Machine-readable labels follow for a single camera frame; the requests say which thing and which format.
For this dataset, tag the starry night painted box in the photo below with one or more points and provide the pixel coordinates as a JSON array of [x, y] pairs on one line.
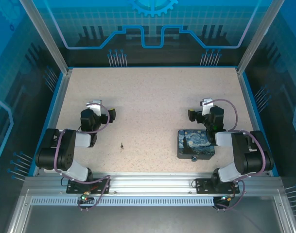
[[194, 143]]

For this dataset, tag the small metal key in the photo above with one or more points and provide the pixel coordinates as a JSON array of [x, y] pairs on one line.
[[122, 145]]

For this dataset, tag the small padlock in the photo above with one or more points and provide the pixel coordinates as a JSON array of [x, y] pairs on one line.
[[194, 159]]

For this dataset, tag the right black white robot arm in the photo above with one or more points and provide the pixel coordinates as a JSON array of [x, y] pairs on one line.
[[247, 155]]

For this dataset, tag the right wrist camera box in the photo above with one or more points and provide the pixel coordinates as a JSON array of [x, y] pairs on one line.
[[207, 106]]

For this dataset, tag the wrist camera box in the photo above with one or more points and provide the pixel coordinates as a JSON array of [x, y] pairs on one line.
[[207, 106], [95, 106]]

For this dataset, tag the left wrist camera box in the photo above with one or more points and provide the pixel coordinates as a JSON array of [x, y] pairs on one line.
[[95, 106]]

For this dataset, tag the aluminium table side rail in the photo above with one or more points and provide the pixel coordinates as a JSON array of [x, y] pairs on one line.
[[54, 121], [253, 121]]

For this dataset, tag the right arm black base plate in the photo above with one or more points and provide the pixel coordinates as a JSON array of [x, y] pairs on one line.
[[203, 187]]

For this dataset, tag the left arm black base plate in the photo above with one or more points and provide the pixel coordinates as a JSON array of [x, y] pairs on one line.
[[74, 188]]

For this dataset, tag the aluminium mounting rail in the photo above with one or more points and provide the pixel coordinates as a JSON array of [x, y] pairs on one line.
[[150, 182]]

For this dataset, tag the aluminium frame post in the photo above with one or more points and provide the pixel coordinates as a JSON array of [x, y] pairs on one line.
[[258, 36], [47, 38]]

